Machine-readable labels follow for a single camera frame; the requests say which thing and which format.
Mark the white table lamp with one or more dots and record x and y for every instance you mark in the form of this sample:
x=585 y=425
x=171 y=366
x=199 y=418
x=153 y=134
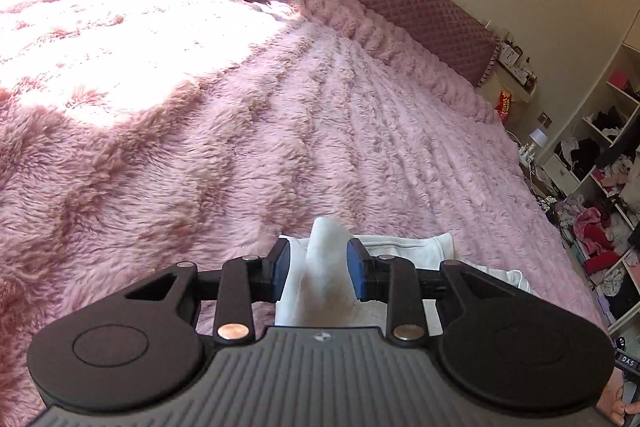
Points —
x=537 y=136

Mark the pile of mixed clothes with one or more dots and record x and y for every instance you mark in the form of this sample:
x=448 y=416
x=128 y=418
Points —
x=592 y=232

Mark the pink box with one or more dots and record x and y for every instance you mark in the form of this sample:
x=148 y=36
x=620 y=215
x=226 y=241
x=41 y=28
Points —
x=619 y=78

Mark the wall socket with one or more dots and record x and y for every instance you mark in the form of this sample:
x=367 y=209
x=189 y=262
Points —
x=545 y=120

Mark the white printed sweatshirt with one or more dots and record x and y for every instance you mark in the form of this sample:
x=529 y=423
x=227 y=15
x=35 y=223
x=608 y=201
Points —
x=320 y=277

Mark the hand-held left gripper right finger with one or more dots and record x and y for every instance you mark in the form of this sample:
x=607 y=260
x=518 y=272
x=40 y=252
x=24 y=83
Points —
x=356 y=269

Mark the white open shelf unit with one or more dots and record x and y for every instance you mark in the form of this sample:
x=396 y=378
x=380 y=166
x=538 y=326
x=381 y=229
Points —
x=565 y=169

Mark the red snack bag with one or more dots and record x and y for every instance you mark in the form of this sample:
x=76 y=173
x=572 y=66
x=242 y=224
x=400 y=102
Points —
x=504 y=106

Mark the cluttered wall shelf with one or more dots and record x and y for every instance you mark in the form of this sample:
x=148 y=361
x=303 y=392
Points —
x=517 y=67

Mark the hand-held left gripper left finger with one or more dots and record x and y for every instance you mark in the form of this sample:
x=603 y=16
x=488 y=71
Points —
x=282 y=269

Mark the person's right hand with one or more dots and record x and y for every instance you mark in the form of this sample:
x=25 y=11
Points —
x=607 y=407

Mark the white power strip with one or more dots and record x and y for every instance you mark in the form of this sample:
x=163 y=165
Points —
x=526 y=155

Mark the pink fluffy blanket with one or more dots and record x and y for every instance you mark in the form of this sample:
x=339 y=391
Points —
x=200 y=132

